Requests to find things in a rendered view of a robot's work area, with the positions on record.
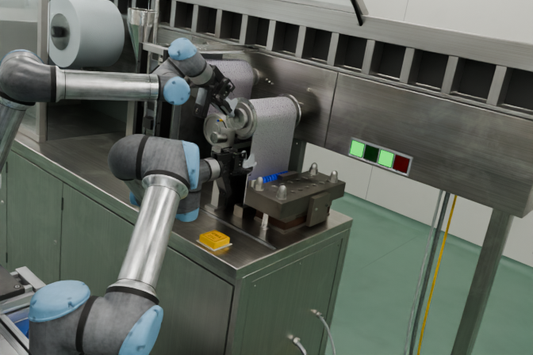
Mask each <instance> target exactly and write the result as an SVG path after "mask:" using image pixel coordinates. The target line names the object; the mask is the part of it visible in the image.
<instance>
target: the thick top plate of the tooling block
mask: <svg viewBox="0 0 533 355"><path fill-rule="evenodd" d="M317 173H318V175H312V174H309V171H305V172H303V173H299V174H298V177H295V178H291V179H289V180H285V181H280V180H278V179H277V180H274V181H269V182H266V183H263V184H264V186H263V191H256V190H254V189H253V187H248V188H247V190H246V196H245V201H244V203H245V204H246V205H248V206H251V207H253V208H255V209H257V210H259V211H261V212H263V213H265V214H267V215H269V216H272V217H274V218H275V219H278V220H280V219H285V218H286V217H289V216H292V215H295V214H298V213H300V212H303V211H306V210H308V209H309V202H310V197H312V196H315V195H317V194H320V193H324V192H328V193H330V198H329V201H332V200H336V199H338V198H340V197H343V194H344V190H345V185H346V182H344V181H341V180H339V179H338V182H337V183H332V182H330V181H328V179H329V176H328V175H326V174H322V173H321V172H317ZM281 185H284V186H285V187H286V193H287V195H286V200H279V199H277V198H276V196H277V191H278V189H279V187H280V186H281Z"/></svg>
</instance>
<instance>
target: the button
mask: <svg viewBox="0 0 533 355"><path fill-rule="evenodd" d="M229 240H230V238H229V237H228V236H226V235H224V234H222V233H220V232H219V231H216V230H213V231H209V232H206V233H204V234H202V235H200V238H199V241H200V242H203V243H204V244H205V245H207V246H209V247H211V248H213V249H216V248H218V247H221V246H224V245H227V244H229Z"/></svg>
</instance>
